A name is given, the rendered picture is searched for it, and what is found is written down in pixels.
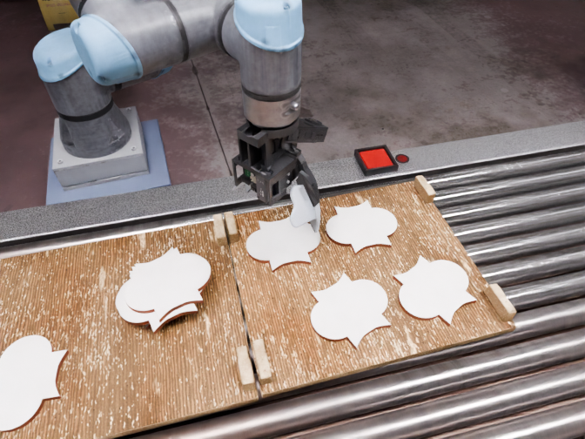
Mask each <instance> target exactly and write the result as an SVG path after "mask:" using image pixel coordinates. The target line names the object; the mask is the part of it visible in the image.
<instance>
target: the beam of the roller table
mask: <svg viewBox="0 0 585 439"><path fill-rule="evenodd" d="M581 149H585V120H584V121H578V122H573V123H567V124H561V125H551V126H545V127H540V128H534V129H528V130H523V131H517V132H507V133H501V134H495V135H490V136H484V137H478V138H468V139H463V140H456V141H451V142H446V143H439V144H434V145H424V146H418V147H413V148H407V149H401V150H395V151H390V152H391V153H392V155H393V157H394V159H395V156H396V155H398V154H405V155H407V156H408V157H409V161H408V162H407V163H404V164H403V163H399V162H397V161H396V162H397V164H398V165H399V167H398V171H397V172H388V173H382V174H377V175H372V176H366V177H365V175H364V173H363V172H362V170H361V168H360V165H359V164H358V162H357V160H356V158H355V157H351V158H345V159H335V160H329V161H324V162H318V163H312V164H307V165H308V167H309V169H310V170H311V172H312V173H313V176H314V177H315V179H316V181H317V184H318V188H319V193H324V192H334V191H339V190H345V189H350V188H355V187H360V186H370V185H375V184H380V183H386V182H391V181H396V180H402V179H411V178H415V177H416V176H421V175H422V176H427V175H432V174H437V173H443V172H452V171H458V170H463V169H468V168H474V167H479V166H484V165H493V164H499V163H504V162H509V161H515V160H520V159H530V158H535V157H540V156H546V155H550V154H556V153H561V152H571V151H576V150H581ZM233 187H235V182H234V176H230V177H224V178H218V179H208V180H202V181H197V182H191V183H185V184H179V185H174V186H163V187H158V188H152V189H146V190H141V191H136V192H125V193H120V194H113V195H108V196H102V197H96V198H91V199H81V200H75V201H69V202H64V203H58V204H52V205H47V206H36V207H31V208H24V209H19V210H14V211H8V212H2V213H0V247H9V246H15V245H20V244H25V243H31V242H36V241H41V240H50V239H55V238H61V237H66V236H71V235H77V234H82V233H92V232H97V231H103V230H107V229H112V228H118V227H123V226H133V225H138V224H144V223H149V222H154V221H160V220H169V219H174V218H179V217H184V216H190V215H195V214H201V213H210V212H216V211H221V210H226V209H232V208H236V207H242V206H251V205H257V204H262V203H265V202H264V201H262V200H260V199H258V198H257V193H256V192H254V191H253V190H251V191H250V192H247V191H246V189H245V184H244V185H242V186H241V187H239V188H237V189H236V190H234V191H233V190H232V189H233Z"/></svg>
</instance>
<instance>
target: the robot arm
mask: <svg viewBox="0 0 585 439"><path fill-rule="evenodd" d="M69 2H70V3H71V6H72V7H73V9H74V10H75V12H76V13H77V15H78V17H79V19H76V20H74V21H73V22H72V23H71V27H70V28H65V29H61V30H57V31H54V32H52V33H51V34H49V35H47V36H46V37H44V38H43V39H41V40H40V41H39V42H38V44H37V45H36V47H35V49H34V51H33V59H34V62H35V64H36V67H37V72H38V75H39V77H40V78H41V79H42V80H43V82H44V86H45V88H46V90H47V92H48V93H49V95H50V99H51V101H52V103H53V104H54V106H55V109H56V111H57V114H58V116H59V131H60V139H61V142H62V144H63V146H64V149H65V150H66V151H67V152H68V153H69V154H70V155H72V156H75V157H78V158H81V159H96V158H102V157H105V156H108V155H111V154H113V153H114V152H117V151H119V150H120V149H122V148H123V147H124V146H125V145H126V144H127V143H128V142H129V141H130V139H131V126H130V123H129V121H128V119H127V118H126V117H125V115H124V114H123V113H122V112H121V111H120V110H119V108H118V107H117V106H116V104H115V103H114V101H113V98H112V95H111V93H112V92H114V91H118V90H121V89H124V88H126V87H129V86H132V85H135V84H138V83H141V82H144V81H146V80H149V79H154V78H158V77H159V76H161V75H163V74H166V73H167V72H168V71H170V70H171V68H172V66H173V65H175V64H180V63H183V62H186V61H189V60H192V59H194V58H197V57H202V56H204V55H207V54H210V53H213V52H214V51H223V52H225V53H226V54H227V55H229V56H230V57H232V58H234V59H237V60H238V61H239V67H240V76H241V87H242V97H243V106H244V115H245V117H246V123H245V124H243V125H242V126H240V128H238V129H237V134H238V142H239V154H238V155H237V156H236V157H234V158H233V159H232V168H233V175H234V182H235V187H233V189H232V190H233V191H234V190H236V189H237V188H239V187H241V186H242V185H244V184H245V189H246V191H247V192H250V191H251V190H253V191H254V192H256V193H257V198H258V199H260V200H262V201H264V202H265V203H267V202H268V201H269V206H272V205H273V204H274V203H275V202H277V201H278V200H280V199H281V198H282V197H283V196H284V195H286V188H287V187H288V186H289V185H291V184H292V181H294V180H295V179H296V178H297V179H296V182H297V185H296V186H293V187H292V188H291V190H290V197H291V199H292V202H293V210H292V213H291V216H290V222H291V225H292V226H293V227H299V226H302V225H304V224H305V223H307V222H309V221H310V224H311V226H312V228H313V230H314V232H315V233H316V232H318V231H319V223H320V206H319V202H320V198H319V188H318V184H317V181H316V179H315V177H314V176H313V173H312V172H311V170H310V169H309V167H308V165H307V163H306V161H305V160H306V159H305V158H304V156H303V154H302V153H301V150H300V149H298V148H296V147H297V143H316V142H324V140H325V137H326V133H327V130H328V127H327V126H324V125H322V122H320V121H318V120H316V119H314V118H299V114H300V91H301V65H302V39H303V36H304V25H303V22H302V2H301V0H69ZM237 165H240V166H242V167H243V174H242V175H240V176H239V177H238V178H237V171H236V166H237Z"/></svg>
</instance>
